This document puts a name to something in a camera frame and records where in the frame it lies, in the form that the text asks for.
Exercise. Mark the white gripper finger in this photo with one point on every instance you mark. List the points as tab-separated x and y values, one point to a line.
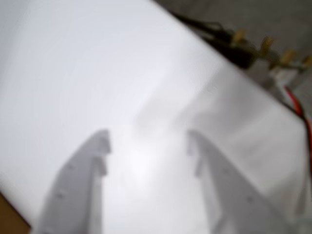
73	195
226	207

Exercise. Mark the brown cardboard box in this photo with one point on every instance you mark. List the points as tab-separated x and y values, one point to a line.
9	219

